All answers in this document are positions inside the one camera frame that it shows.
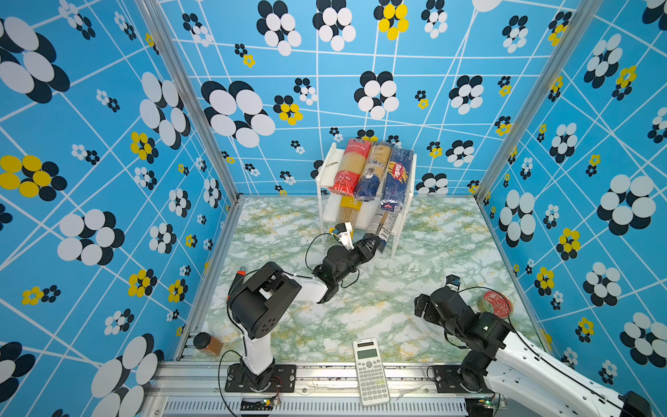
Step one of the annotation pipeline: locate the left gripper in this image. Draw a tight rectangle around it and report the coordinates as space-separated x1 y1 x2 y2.
333 236 379 288

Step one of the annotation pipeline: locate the clear grey spaghetti bag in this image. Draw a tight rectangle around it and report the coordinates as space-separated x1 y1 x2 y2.
364 208 398 253

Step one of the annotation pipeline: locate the yellow pasta bag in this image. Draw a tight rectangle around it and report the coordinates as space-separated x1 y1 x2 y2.
335 196 363 229

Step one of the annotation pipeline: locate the blue Barilla pasta box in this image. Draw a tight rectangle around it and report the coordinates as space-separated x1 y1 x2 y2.
380 148 414 213

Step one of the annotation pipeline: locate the blue clear spaghetti bag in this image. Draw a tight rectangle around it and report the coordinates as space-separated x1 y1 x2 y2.
354 142 393 202

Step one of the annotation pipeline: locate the red spaghetti bag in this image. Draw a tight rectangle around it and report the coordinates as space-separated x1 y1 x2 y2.
329 138 372 196

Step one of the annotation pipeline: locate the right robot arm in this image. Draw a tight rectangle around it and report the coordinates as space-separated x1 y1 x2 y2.
414 286 653 416

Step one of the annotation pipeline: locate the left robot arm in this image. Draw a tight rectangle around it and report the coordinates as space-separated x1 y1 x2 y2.
227 233 381 391

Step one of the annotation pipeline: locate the white two-tier shelf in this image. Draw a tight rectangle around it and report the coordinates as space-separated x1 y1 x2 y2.
315 142 417 258

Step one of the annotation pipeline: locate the white calculator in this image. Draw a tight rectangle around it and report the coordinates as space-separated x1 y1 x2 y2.
353 339 390 407

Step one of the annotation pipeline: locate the red black utility knife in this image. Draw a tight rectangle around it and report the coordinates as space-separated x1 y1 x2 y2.
229 267 247 295

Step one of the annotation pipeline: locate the brown spice jar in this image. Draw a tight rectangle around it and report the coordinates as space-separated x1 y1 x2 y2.
193 332 224 357

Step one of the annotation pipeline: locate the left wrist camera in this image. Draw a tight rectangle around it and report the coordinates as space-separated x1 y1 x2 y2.
331 222 354 250

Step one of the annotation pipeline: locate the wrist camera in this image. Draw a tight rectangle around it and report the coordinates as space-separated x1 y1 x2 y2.
331 222 354 250
446 275 461 292

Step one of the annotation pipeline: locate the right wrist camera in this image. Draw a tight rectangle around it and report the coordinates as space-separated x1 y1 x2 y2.
446 275 461 292

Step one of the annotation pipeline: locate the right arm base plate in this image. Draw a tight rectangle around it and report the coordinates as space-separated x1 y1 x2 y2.
427 365 493 395

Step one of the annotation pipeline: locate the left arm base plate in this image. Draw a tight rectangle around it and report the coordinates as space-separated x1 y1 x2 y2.
224 362 297 394

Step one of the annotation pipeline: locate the aluminium front rail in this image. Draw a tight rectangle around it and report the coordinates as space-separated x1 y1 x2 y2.
137 360 595 417

